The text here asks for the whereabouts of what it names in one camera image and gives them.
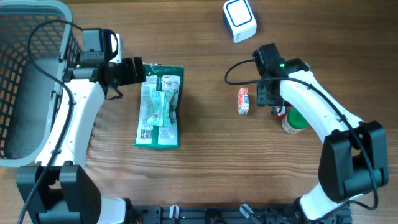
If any red snack stick packet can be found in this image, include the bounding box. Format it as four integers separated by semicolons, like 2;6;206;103
275;106;287;119

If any small red patterned box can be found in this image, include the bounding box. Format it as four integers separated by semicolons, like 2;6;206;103
238;88;249;114

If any green lid white jar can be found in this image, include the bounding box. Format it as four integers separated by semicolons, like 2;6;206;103
282;108;309;134

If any green 3M gloves package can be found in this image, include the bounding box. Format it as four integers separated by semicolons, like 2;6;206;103
134;64;183;149

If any light green wipes sachet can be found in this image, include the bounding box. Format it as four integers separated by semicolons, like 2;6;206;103
147;90;175;126

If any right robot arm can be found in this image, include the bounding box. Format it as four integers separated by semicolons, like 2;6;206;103
255;58;389;223

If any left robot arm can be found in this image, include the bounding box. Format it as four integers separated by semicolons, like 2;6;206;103
16;57;146;223

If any white barcode scanner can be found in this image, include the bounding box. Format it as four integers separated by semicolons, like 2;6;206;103
223;0;257;43

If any dark grey mesh basket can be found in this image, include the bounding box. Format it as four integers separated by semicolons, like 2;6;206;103
1;1;80;167

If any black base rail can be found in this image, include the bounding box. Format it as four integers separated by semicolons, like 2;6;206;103
124;203;352;224

